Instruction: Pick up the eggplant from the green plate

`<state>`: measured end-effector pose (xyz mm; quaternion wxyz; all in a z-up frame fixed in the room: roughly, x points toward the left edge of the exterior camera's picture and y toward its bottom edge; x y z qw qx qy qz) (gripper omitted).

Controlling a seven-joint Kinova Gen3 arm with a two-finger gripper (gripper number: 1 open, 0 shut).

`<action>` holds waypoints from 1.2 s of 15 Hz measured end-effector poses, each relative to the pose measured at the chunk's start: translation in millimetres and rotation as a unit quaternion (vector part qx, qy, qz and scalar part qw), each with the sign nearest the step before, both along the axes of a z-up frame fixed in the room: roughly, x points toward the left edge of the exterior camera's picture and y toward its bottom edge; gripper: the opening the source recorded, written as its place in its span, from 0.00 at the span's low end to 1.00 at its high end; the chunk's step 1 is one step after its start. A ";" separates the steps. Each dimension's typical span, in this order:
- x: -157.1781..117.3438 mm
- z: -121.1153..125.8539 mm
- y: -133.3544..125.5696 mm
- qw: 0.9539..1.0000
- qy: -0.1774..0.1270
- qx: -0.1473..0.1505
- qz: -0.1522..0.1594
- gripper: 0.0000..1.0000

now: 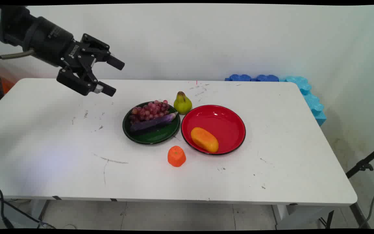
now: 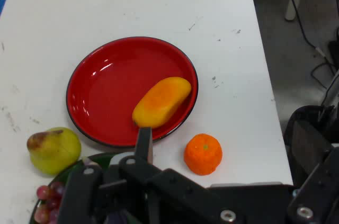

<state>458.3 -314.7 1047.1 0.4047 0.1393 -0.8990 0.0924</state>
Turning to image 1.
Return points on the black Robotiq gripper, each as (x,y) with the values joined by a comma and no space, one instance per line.
(52,40)

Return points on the purple eggplant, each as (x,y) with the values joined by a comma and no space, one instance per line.
(153,123)

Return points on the red grape bunch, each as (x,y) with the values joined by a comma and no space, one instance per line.
(149,111)

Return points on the orange object behind table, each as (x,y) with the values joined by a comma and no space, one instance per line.
(6,85)

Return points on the dark green plate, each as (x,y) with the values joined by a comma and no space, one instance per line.
(154,136)

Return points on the green yellow pear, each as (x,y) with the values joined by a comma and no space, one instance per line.
(182,104)

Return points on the orange tangerine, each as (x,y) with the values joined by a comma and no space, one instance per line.
(176,156)

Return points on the orange yellow mango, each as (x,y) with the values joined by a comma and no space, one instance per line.
(204,139)

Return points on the red plate with black rim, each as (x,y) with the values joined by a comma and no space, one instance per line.
(221,125)

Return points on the dark blue foam mat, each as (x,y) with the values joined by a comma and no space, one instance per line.
(240,77)
(267,78)

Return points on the light blue foam mat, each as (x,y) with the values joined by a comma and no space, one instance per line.
(313,104)

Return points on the black tripod stand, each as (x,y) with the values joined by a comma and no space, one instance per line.
(364,164)

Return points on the white table leg frame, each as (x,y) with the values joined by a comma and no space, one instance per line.
(291,216)

